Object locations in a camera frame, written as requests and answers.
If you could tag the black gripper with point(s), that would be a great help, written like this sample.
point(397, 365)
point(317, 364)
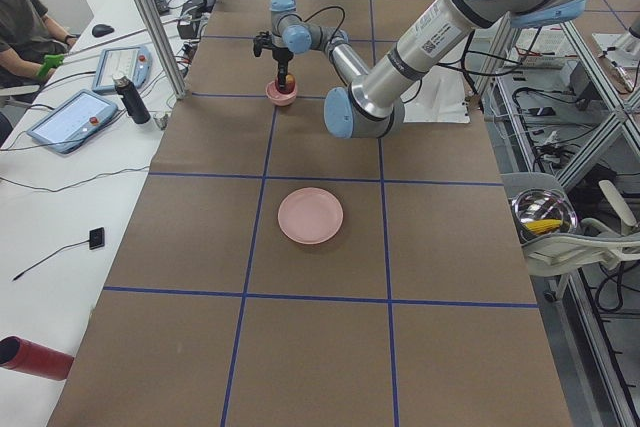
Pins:
point(282, 56)

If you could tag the pink bowl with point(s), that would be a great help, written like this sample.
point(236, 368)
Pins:
point(278, 98)

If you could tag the red yellow apple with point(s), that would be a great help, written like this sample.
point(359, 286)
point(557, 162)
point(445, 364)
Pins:
point(289, 83)

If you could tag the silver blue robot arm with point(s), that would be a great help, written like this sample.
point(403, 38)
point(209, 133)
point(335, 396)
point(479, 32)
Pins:
point(368, 104)

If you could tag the pink plate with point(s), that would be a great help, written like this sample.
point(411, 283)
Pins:
point(310, 215)

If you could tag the steel bowl with corn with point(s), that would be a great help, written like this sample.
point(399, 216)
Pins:
point(538, 212)

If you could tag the far blue teach pendant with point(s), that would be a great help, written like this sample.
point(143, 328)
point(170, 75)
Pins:
point(134, 62)

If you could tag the blue teach pendant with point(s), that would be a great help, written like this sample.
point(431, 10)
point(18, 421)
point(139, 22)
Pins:
point(68, 126)
point(134, 62)

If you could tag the black water bottle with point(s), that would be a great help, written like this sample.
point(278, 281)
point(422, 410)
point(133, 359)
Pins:
point(131, 99)

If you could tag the black computer mouse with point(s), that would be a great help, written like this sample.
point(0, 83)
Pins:
point(101, 30)

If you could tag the near blue teach pendant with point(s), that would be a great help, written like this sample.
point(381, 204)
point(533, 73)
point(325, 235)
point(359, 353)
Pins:
point(68, 126)

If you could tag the seated person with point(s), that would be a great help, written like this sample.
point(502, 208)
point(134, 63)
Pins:
point(28, 34)

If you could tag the small black puck device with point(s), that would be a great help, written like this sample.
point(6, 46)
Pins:
point(96, 238)

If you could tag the red cylinder bottle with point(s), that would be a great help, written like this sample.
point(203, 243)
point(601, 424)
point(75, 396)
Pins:
point(27, 357)

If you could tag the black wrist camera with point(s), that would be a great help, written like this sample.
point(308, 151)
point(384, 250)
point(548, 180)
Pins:
point(262, 41)

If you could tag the aluminium frame post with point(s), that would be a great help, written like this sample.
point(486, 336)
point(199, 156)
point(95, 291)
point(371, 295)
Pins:
point(155, 28)

